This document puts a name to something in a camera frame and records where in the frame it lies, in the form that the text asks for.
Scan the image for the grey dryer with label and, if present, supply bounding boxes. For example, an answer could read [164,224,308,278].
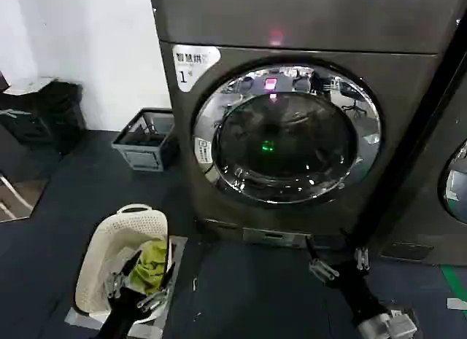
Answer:
[148,0,461,253]

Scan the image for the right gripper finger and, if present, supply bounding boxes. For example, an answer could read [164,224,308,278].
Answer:
[354,245,371,273]
[306,236,335,282]

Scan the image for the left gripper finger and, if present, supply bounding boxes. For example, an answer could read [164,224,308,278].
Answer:
[104,250,143,300]
[137,261,177,315]

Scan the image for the round glass dryer door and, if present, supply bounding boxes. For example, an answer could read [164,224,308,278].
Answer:
[190,56,383,211]
[437,139,467,225]

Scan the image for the green floor tape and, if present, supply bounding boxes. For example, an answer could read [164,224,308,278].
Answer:
[439,263,467,304]

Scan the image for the small white door sticker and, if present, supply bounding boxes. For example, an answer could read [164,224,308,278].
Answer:
[194,136,215,165]

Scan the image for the white numbered label sticker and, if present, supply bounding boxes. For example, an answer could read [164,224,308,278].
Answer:
[171,44,222,93]

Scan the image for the black storage bin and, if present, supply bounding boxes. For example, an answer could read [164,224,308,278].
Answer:
[0,76,88,155]

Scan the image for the green cloth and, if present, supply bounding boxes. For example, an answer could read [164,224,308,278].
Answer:
[130,239,169,295]

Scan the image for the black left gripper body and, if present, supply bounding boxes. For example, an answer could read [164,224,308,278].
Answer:
[96,285,142,339]

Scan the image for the grey plastic crate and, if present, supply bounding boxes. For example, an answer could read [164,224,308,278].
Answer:
[110,107,180,171]

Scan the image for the white perforated laundry basket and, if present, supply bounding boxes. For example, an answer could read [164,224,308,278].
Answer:
[74,203,173,326]

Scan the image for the white tube frame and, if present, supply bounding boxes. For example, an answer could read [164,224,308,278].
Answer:
[0,172,34,222]

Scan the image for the grey floor tape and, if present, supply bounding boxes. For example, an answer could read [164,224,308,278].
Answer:
[446,296,467,312]

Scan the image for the grey floor mat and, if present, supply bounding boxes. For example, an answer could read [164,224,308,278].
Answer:
[64,234,189,339]

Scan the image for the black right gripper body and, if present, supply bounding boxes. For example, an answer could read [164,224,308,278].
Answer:
[329,262,388,324]

